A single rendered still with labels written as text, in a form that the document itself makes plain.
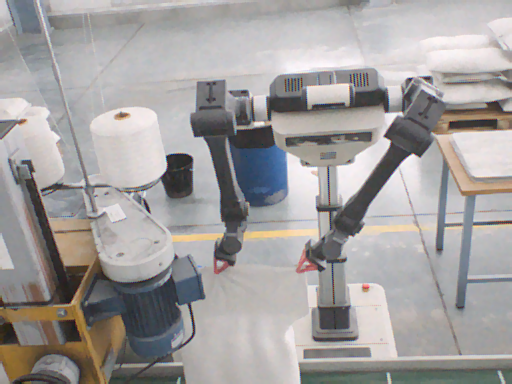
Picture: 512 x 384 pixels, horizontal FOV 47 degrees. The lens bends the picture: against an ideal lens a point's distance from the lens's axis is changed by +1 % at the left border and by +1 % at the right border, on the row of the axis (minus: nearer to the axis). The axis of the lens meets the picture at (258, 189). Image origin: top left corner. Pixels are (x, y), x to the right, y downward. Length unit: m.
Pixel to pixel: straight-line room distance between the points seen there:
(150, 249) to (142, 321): 0.21
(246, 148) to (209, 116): 2.52
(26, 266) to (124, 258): 0.21
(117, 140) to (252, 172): 2.72
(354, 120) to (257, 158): 2.06
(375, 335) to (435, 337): 0.48
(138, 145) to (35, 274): 0.37
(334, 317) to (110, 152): 1.57
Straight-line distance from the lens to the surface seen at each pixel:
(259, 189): 4.13
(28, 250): 1.40
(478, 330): 3.27
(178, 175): 4.35
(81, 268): 1.59
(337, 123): 1.99
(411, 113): 1.49
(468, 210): 3.00
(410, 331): 3.20
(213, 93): 1.49
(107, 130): 1.42
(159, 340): 1.56
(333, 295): 2.64
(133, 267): 1.40
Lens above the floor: 2.21
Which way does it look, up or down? 30 degrees down
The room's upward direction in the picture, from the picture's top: 6 degrees counter-clockwise
